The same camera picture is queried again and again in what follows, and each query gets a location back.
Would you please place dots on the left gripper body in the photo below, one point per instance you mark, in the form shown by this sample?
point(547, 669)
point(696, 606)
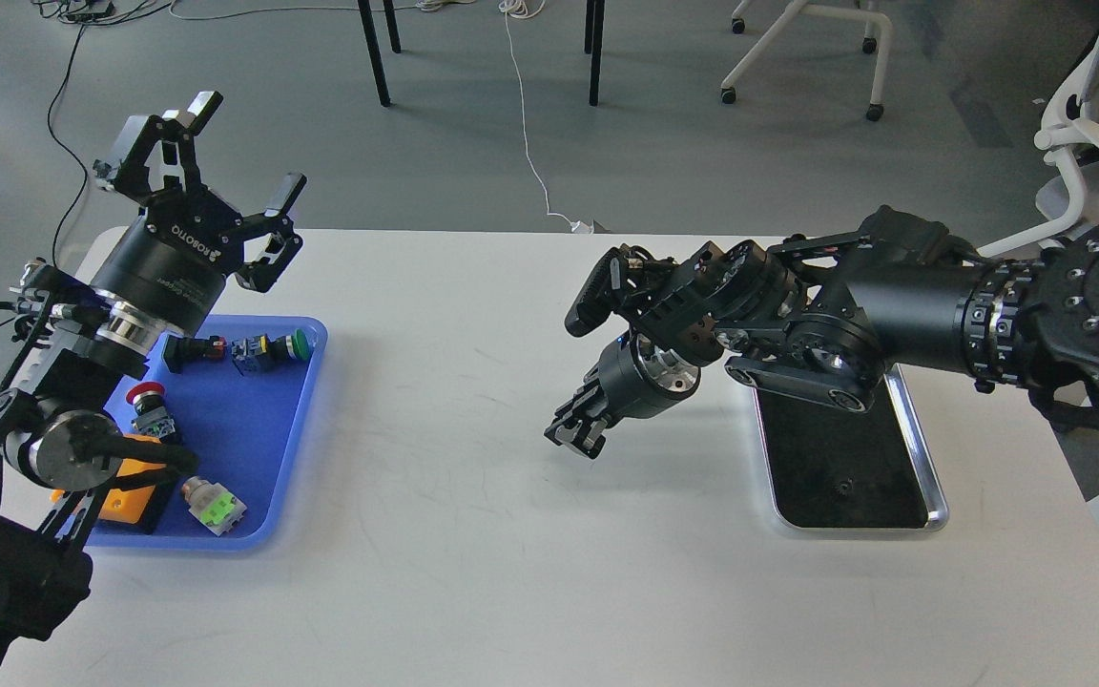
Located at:
point(172, 262)

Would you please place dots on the black table leg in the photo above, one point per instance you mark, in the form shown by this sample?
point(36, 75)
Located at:
point(391, 25)
point(594, 28)
point(371, 37)

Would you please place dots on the steel metal tray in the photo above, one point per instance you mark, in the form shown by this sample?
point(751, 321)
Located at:
point(807, 448)

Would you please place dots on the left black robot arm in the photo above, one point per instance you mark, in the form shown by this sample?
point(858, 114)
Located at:
point(60, 452)

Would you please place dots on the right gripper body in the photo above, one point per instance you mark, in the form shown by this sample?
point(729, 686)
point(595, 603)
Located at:
point(640, 380)

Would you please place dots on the white rolling chair base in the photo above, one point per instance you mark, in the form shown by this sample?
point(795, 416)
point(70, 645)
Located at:
point(787, 46)

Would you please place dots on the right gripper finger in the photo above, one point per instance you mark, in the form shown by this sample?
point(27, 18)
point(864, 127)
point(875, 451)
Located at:
point(590, 395)
point(587, 431)

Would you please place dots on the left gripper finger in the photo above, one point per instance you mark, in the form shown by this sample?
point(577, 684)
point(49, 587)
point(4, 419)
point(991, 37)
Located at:
point(125, 170)
point(275, 224)

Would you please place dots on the green grey switch module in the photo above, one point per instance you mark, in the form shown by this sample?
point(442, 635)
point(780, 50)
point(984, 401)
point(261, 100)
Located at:
point(213, 505)

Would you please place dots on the orange button enclosure box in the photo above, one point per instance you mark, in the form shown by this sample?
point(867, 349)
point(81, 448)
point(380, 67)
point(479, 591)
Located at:
point(136, 508)

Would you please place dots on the blue plastic tray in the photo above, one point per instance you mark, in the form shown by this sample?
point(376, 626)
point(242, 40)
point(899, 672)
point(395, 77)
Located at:
point(245, 429)

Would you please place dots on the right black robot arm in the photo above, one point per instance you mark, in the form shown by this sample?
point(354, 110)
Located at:
point(822, 320)

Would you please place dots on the red mushroom push button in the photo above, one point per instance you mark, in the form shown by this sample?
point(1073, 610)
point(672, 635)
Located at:
point(152, 415)

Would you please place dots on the black selector switch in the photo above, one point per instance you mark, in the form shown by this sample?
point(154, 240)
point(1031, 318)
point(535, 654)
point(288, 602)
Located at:
point(178, 352)

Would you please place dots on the green push button switch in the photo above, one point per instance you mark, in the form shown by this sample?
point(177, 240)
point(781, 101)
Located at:
point(261, 353)

